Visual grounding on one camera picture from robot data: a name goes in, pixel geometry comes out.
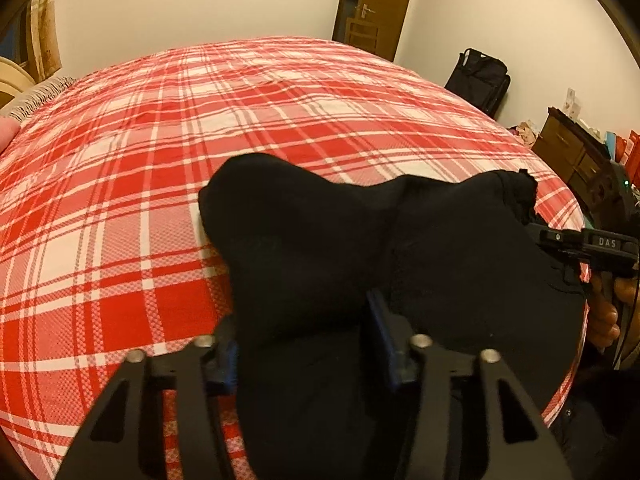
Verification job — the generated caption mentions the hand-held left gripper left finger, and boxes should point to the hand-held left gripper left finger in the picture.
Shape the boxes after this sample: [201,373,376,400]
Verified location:
[55,315,241,480]

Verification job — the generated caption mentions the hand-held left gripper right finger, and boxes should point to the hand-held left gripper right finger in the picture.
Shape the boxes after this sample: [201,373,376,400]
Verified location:
[364,289,573,480]

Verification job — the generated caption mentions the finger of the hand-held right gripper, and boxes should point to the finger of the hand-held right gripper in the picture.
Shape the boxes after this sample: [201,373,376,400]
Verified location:
[526,217,586,262]

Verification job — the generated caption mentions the black pants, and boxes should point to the black pants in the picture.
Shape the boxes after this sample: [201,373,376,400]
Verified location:
[199,152,589,480]

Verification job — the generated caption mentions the person's right hand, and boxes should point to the person's right hand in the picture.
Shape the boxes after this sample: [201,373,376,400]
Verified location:
[585,276,637,352]

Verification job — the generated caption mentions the red gift bags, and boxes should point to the red gift bags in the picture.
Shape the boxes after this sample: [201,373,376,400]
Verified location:
[606,130,640,187]

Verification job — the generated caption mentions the brown wooden dresser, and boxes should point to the brown wooden dresser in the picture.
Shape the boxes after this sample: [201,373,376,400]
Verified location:
[530,106,627,197]

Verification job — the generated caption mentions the person's dark jacket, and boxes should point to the person's dark jacket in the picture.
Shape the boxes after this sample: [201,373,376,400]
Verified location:
[549,350,640,480]

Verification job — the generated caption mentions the black luggage bag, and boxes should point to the black luggage bag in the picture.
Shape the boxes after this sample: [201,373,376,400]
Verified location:
[444,48,512,119]

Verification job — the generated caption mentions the red plaid bed sheet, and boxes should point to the red plaid bed sheet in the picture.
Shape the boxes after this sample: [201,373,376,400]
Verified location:
[0,35,587,480]

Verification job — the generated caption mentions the small wooden chair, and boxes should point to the small wooden chair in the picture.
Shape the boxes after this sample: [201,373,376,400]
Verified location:
[345,17,380,54]

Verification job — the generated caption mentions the pink pillow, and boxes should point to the pink pillow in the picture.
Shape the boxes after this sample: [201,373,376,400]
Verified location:
[0,117,22,155]

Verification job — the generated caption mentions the beige fringed blanket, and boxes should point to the beige fringed blanket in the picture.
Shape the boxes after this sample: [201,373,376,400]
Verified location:
[0,76,77,124]

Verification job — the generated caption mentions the beige headboard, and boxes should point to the beige headboard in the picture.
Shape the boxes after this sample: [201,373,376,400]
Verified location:
[0,56,37,109]

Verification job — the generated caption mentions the beige curtain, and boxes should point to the beige curtain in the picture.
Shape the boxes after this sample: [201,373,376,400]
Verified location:
[27,0,64,82]

